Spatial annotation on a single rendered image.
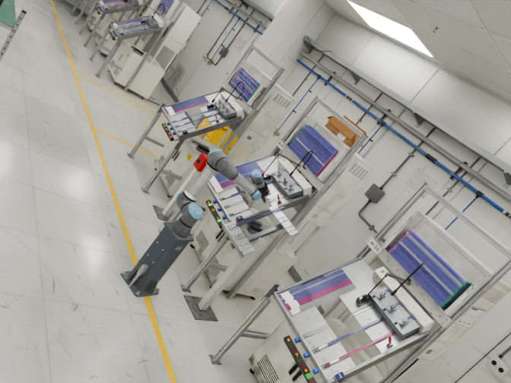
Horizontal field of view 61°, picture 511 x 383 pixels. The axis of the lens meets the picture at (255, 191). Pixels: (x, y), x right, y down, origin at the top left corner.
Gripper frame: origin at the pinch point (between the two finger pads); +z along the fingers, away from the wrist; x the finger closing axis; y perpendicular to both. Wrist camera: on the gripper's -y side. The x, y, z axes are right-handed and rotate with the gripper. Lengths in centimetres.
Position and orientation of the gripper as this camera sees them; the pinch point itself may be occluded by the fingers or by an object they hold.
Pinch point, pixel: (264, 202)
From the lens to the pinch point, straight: 363.3
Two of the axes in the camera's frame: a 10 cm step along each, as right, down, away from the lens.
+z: 2.5, 6.8, 6.9
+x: -4.2, -5.7, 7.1
